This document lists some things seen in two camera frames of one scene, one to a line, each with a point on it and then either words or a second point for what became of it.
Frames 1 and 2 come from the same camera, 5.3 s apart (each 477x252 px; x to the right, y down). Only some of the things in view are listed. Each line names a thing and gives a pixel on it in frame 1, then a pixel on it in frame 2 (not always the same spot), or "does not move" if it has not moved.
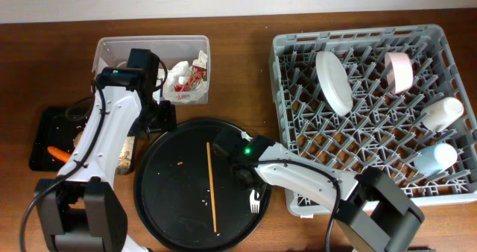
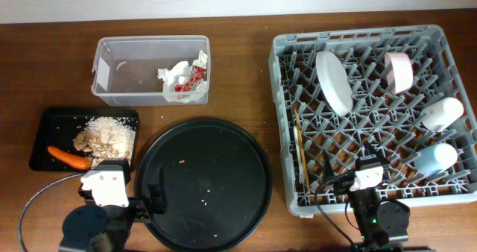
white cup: x=440 y=115 does not move
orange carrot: x=59 y=154 does not move
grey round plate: x=334 y=83 does not move
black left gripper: x=168 y=121 to x=158 y=198
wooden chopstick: x=212 y=189 to x=302 y=151
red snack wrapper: x=197 y=74 does not move
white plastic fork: x=253 y=201 to x=302 y=147
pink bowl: x=399 y=71 does not move
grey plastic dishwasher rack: x=392 y=98 does not move
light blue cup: x=435 y=159 does not move
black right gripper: x=241 y=184 to x=342 y=186
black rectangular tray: x=61 y=127 does not move
